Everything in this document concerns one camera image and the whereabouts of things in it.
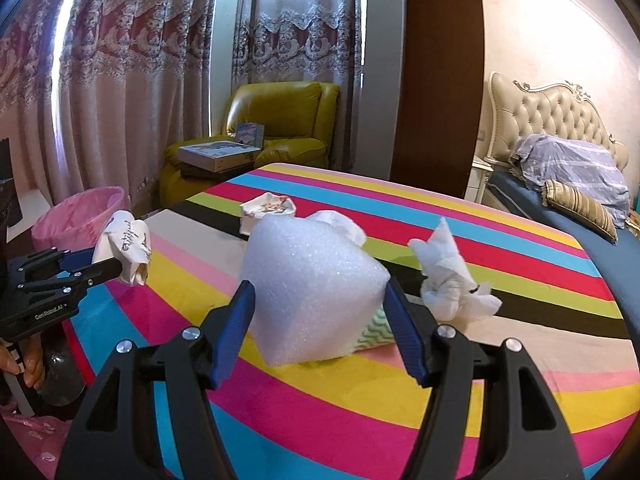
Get white foam sheet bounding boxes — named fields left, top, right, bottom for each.
left=240, top=216, right=390, bottom=366

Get white side table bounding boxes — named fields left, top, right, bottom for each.
left=6, top=188, right=51, bottom=242

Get white tissue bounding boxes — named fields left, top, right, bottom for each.
left=408, top=217, right=502, bottom=322

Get striped brown pillow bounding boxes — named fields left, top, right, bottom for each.
left=541, top=180, right=618, bottom=244

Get yellow leather armchair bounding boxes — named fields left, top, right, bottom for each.
left=158, top=81, right=341, bottom=208

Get pink lined trash bin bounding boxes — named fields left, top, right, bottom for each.
left=32, top=186, right=129, bottom=252

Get white plastic bag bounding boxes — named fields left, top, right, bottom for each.
left=305, top=209, right=367, bottom=247

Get brown wooden door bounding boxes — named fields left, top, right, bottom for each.
left=390, top=0, right=485, bottom=198

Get tufted beige headboard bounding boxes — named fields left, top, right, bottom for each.
left=485, top=72, right=629, bottom=170

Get white printed paper cup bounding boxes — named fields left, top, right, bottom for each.
left=92, top=210, right=152, bottom=286

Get grey striped duvet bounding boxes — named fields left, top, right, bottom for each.
left=508, top=133, right=630, bottom=229

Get small white paper bowl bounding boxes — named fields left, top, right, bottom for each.
left=239, top=192, right=296, bottom=236

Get pink lace curtain left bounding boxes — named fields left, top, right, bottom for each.
left=1, top=0, right=214, bottom=205

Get green wavy cloth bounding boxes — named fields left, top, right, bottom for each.
left=352, top=307, right=395, bottom=352

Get small blue picture box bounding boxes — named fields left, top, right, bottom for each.
left=234, top=122, right=265, bottom=150

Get person left hand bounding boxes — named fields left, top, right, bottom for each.
left=0, top=334, right=47, bottom=391

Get pink lace curtain back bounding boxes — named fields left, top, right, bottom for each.
left=232, top=0, right=361, bottom=170

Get pink lace curtain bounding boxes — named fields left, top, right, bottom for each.
left=232, top=0, right=361, bottom=170
left=1, top=0, right=214, bottom=205

